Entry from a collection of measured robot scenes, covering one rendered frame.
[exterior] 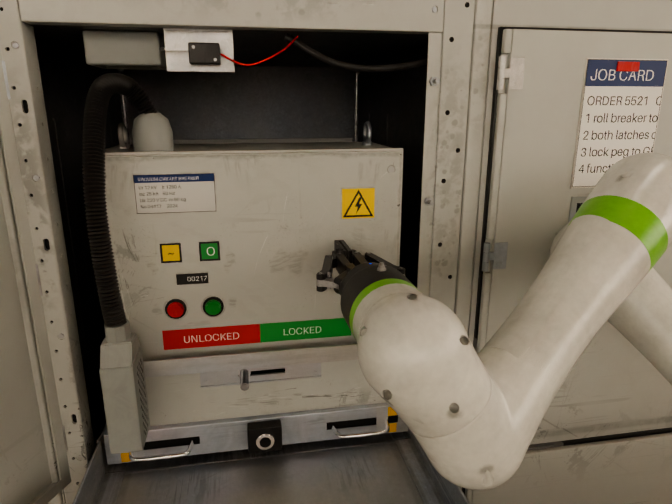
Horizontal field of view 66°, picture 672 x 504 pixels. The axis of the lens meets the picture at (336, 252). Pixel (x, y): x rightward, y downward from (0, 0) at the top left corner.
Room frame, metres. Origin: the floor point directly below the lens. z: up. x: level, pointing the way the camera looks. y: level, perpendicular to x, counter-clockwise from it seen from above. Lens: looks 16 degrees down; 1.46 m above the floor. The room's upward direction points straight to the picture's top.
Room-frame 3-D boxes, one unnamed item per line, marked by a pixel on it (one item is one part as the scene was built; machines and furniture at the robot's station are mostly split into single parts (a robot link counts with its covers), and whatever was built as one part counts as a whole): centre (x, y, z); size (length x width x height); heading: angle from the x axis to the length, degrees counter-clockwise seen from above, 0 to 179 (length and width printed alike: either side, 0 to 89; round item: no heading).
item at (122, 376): (0.71, 0.32, 1.04); 0.08 x 0.05 x 0.17; 10
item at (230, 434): (0.83, 0.13, 0.89); 0.54 x 0.05 x 0.06; 100
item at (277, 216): (0.82, 0.13, 1.15); 0.48 x 0.01 x 0.48; 100
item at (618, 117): (0.90, -0.48, 1.43); 0.15 x 0.01 x 0.21; 100
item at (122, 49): (1.19, 0.20, 1.18); 0.78 x 0.69 x 0.79; 10
